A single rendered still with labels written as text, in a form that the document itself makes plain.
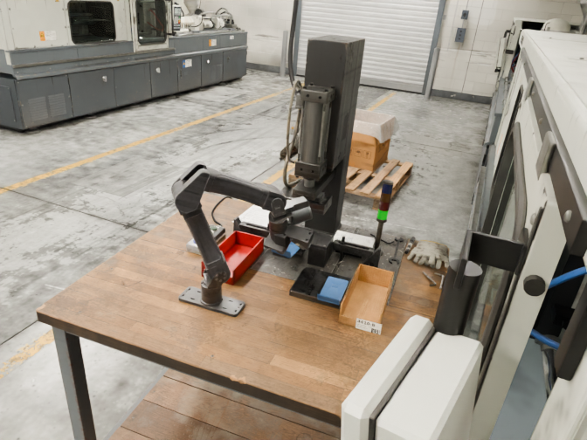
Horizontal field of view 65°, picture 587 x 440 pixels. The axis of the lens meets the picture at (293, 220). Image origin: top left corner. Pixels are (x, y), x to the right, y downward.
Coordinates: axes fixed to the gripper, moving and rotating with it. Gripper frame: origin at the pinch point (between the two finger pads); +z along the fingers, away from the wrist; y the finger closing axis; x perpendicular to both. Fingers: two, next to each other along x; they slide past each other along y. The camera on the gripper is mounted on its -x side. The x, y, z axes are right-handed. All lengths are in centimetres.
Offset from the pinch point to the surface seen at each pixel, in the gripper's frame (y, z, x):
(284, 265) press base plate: 2.7, 14.3, 0.5
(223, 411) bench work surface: -41, 70, 10
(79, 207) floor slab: 72, 179, 231
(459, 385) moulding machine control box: -53, -84, -46
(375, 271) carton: 9.3, 8.0, -30.4
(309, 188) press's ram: 22.9, -7.3, -0.8
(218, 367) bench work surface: -44.2, -10.8, -3.3
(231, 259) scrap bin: -3.3, 12.6, 18.6
